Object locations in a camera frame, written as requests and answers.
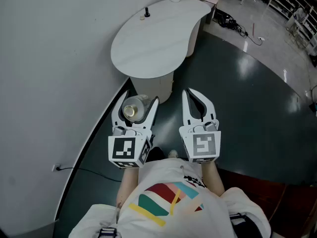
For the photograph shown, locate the tangle of black cables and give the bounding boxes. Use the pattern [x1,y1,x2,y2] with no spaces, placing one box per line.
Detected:
[212,8,264,47]

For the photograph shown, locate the black harness strap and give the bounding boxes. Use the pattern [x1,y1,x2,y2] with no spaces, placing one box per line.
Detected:
[98,227,118,238]
[229,212,263,238]

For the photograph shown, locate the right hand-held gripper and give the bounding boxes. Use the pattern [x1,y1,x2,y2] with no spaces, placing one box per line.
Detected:
[178,87,222,164]

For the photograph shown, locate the white curved table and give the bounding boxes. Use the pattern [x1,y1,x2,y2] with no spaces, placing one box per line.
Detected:
[110,0,212,105]

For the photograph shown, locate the brown wooden furniture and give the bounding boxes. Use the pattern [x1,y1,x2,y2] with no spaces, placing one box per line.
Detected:
[217,169,317,238]

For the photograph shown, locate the white printed t-shirt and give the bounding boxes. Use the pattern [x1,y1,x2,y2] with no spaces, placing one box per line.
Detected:
[68,157,272,238]

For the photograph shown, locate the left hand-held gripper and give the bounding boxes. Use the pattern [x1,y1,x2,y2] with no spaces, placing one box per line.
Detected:
[107,89,160,170]

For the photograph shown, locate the person's right forearm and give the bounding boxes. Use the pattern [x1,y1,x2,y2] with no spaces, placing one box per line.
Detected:
[199,161,226,197]

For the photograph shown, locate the clear glass jar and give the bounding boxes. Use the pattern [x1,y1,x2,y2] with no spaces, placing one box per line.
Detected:
[122,94,152,122]

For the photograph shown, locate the black power cable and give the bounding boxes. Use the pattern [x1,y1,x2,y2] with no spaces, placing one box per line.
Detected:
[58,167,122,183]

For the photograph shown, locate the black trousers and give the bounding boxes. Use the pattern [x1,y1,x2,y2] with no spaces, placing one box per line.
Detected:
[146,146,189,163]

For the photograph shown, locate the person's left forearm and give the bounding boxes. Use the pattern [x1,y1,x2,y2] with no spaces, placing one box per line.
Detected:
[116,166,139,208]

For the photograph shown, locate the white shelving rack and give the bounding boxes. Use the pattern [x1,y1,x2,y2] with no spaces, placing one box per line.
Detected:
[268,0,317,57]

